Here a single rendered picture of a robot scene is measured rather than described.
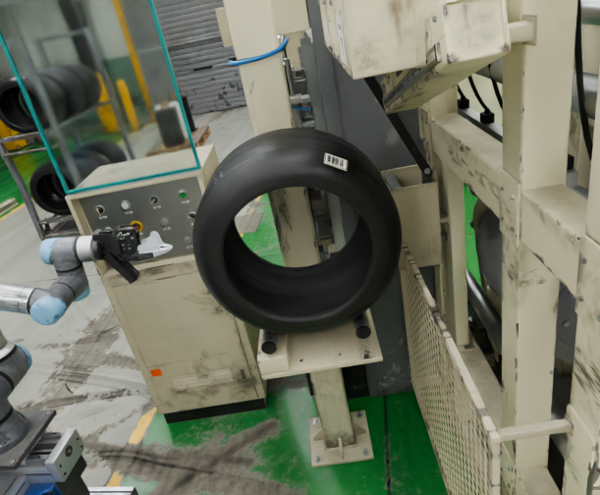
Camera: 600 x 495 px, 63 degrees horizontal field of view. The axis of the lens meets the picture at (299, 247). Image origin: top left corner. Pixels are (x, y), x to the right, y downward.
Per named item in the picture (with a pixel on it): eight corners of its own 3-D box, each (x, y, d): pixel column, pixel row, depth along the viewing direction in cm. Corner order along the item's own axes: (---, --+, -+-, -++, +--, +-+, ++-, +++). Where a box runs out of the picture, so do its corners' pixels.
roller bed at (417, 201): (388, 245, 184) (380, 171, 171) (427, 238, 183) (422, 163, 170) (399, 271, 166) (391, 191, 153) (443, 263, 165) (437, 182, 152)
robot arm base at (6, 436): (-31, 457, 152) (-47, 434, 147) (0, 419, 165) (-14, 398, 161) (11, 456, 149) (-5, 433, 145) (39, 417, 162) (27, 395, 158)
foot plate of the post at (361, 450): (309, 419, 234) (307, 413, 232) (364, 412, 232) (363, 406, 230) (312, 467, 210) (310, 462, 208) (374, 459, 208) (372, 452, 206)
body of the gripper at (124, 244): (132, 236, 134) (87, 238, 134) (138, 262, 138) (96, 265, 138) (138, 223, 141) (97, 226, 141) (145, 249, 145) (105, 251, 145)
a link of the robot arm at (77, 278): (54, 310, 141) (42, 277, 136) (71, 289, 151) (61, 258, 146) (81, 308, 141) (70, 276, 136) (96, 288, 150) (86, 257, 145)
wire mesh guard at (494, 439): (411, 382, 202) (395, 233, 171) (415, 381, 202) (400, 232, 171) (493, 633, 122) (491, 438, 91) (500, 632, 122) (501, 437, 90)
